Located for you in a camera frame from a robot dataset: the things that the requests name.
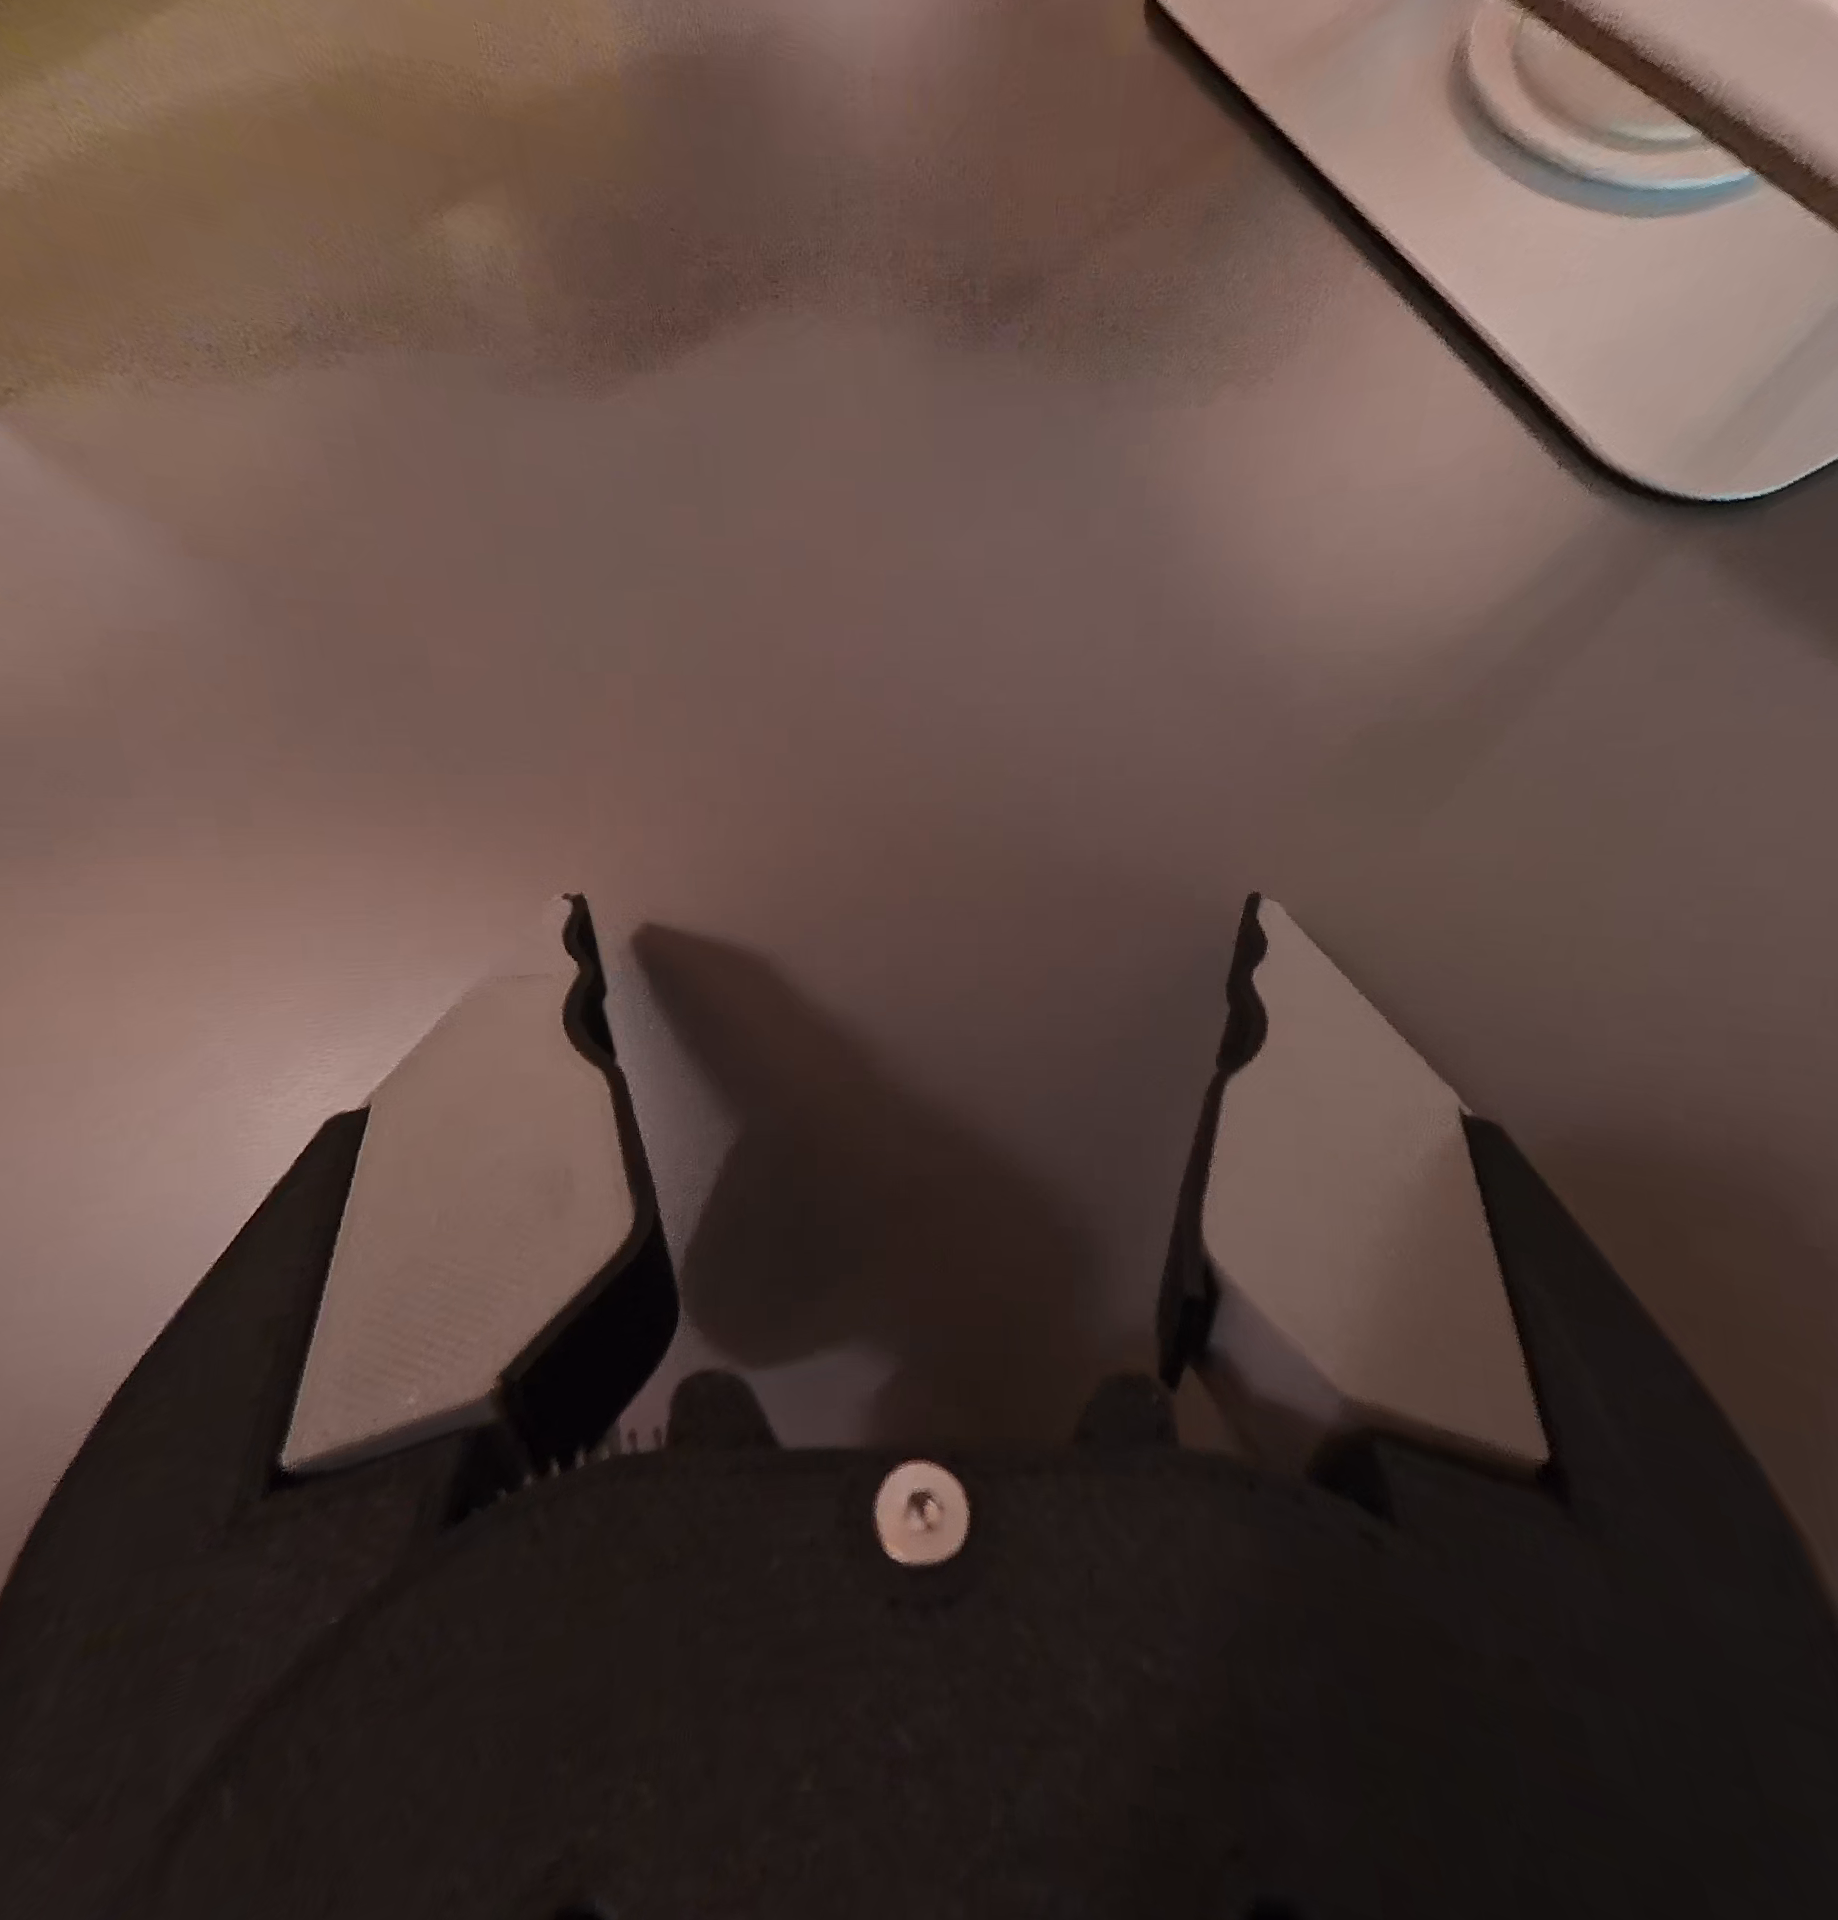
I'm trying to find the silver monitor stand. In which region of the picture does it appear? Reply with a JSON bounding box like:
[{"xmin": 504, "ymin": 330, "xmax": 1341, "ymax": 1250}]
[{"xmin": 1149, "ymin": 0, "xmax": 1838, "ymax": 503}]

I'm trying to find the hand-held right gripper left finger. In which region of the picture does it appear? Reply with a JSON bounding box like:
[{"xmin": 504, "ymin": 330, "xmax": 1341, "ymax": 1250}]
[{"xmin": 278, "ymin": 895, "xmax": 681, "ymax": 1471}]

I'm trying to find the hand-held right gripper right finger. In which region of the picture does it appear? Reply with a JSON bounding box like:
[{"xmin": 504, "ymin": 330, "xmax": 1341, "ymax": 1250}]
[{"xmin": 1156, "ymin": 891, "xmax": 1551, "ymax": 1487}]

